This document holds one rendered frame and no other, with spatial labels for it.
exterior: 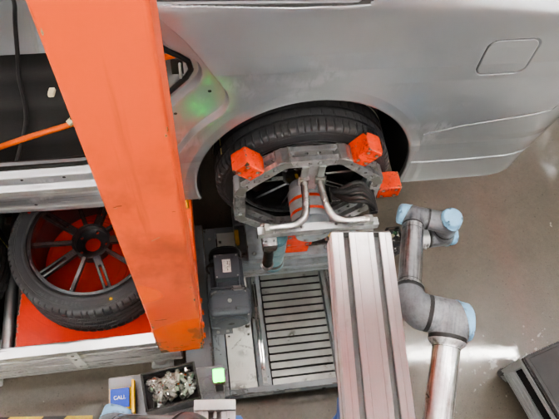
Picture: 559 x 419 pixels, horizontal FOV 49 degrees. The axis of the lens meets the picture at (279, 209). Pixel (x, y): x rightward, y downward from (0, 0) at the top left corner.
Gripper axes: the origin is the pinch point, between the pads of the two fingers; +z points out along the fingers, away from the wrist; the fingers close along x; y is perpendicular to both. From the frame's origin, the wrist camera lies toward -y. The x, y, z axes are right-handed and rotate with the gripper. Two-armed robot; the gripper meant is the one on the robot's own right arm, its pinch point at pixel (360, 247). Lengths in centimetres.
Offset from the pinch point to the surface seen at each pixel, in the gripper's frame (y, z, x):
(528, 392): -73, -81, 47
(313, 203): 9.0, 16.1, -15.2
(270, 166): 25.5, 31.5, -21.8
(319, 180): 18.3, 14.2, -18.8
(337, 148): 29.2, 8.5, -24.4
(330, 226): 15.0, 13.0, -2.3
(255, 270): -67, 33, -24
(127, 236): 69, 74, 21
